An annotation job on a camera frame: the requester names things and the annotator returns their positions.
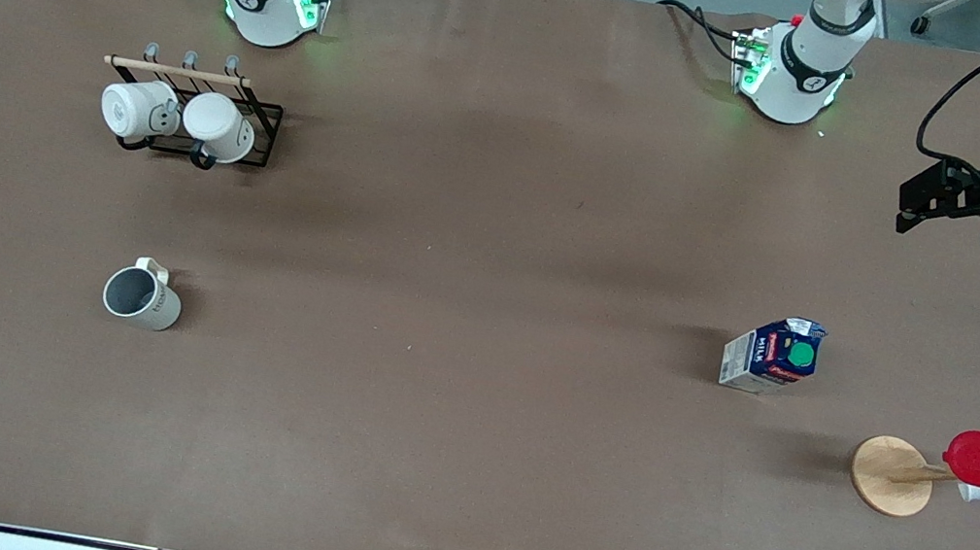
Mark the small white cup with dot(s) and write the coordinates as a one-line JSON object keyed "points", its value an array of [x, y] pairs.
{"points": [[974, 494]]}

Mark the blue milk carton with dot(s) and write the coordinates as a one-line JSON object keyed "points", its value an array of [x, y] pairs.
{"points": [[772, 359]]}

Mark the black caster wheel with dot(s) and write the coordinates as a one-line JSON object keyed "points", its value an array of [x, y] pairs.
{"points": [[923, 26]]}

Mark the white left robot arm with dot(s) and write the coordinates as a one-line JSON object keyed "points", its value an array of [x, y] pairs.
{"points": [[801, 78]]}

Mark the cream mug with grey inside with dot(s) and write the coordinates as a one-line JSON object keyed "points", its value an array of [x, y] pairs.
{"points": [[165, 307]]}

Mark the wooden mug tree stand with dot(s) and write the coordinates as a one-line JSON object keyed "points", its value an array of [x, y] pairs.
{"points": [[891, 476]]}

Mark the white mug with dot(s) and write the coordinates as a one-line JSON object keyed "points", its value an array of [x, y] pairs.
{"points": [[128, 109], [219, 124]]}

